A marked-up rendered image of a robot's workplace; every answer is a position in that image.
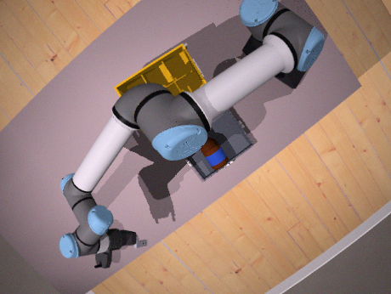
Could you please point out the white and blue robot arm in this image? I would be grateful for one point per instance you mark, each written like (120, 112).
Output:
(176, 128)

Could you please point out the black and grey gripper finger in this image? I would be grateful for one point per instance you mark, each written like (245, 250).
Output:
(140, 243)

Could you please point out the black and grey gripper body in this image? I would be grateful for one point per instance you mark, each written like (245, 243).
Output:
(113, 239)

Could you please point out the brown bottle with blue label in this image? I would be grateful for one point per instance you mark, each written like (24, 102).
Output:
(214, 154)

